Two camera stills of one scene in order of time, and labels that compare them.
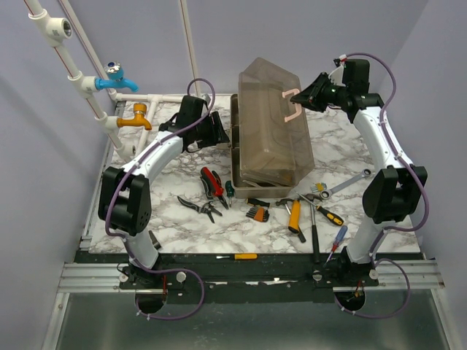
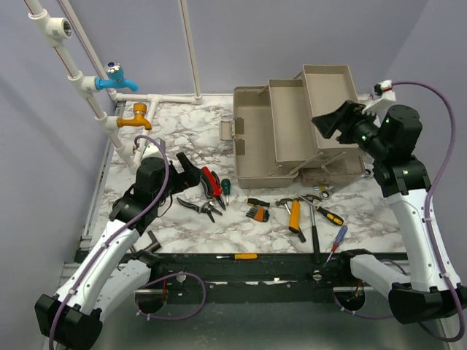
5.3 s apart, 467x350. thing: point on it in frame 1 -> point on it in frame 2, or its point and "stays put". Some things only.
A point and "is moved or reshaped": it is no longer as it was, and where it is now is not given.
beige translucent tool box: x=271 y=147 is moved or reshaped
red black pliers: x=212 y=185 stays put
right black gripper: x=311 y=96 -> x=343 y=119
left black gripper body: x=205 y=136 -> x=177 y=182
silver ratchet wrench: x=326 y=194 stays put
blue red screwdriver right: x=339 y=238 stays put
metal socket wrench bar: x=156 y=244 stays put
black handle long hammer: x=314 y=227 stays put
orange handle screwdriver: x=241 y=257 stays put
